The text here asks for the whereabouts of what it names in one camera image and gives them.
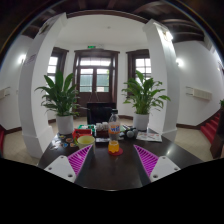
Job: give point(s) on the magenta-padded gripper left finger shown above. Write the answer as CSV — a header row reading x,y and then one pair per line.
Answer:
x,y
60,168

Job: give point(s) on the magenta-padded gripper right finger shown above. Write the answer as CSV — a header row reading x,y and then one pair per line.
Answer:
x,y
163,168

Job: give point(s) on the orange drink bottle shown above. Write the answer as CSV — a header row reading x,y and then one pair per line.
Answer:
x,y
114,128

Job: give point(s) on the printed paper sheet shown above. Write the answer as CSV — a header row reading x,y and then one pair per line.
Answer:
x,y
149,136

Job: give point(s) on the pale yellow cup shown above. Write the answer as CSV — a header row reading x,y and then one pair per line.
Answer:
x,y
86,143

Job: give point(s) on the red plastic box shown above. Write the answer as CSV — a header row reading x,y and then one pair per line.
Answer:
x,y
80,132

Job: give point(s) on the flat round red coaster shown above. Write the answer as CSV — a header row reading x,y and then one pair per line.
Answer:
x,y
120,152

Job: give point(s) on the dark grey round object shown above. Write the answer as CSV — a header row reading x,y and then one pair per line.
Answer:
x,y
131,133

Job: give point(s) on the green box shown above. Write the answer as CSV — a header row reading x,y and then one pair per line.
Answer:
x,y
86,127

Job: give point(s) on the pile of small white items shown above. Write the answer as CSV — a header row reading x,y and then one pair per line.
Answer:
x,y
102,126

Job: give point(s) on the red carpeted staircase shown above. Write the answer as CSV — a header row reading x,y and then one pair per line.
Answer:
x,y
2,141
210,128

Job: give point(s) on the black chair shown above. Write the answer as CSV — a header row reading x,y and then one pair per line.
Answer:
x,y
98,115

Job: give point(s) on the potted plant in white pot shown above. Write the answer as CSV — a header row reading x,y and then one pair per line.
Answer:
x,y
143,95
61,96

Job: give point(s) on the dark wooden double door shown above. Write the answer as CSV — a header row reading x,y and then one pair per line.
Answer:
x,y
95,80

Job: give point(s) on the dark-framed window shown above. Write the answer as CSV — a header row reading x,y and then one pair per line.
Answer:
x,y
52,63
143,65

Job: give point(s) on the purple-print pillar sign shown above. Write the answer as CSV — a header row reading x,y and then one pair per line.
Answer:
x,y
30,59

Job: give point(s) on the green exit sign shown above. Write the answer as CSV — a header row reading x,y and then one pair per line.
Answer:
x,y
91,47

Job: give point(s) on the bright pillar-mounted lamp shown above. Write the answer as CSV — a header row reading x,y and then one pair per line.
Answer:
x,y
168,35

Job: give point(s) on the white wall heater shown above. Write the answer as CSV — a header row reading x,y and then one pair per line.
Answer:
x,y
4,93
200,93

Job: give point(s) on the glowing wall lamp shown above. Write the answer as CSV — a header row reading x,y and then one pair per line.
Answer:
x,y
179,62
22,59

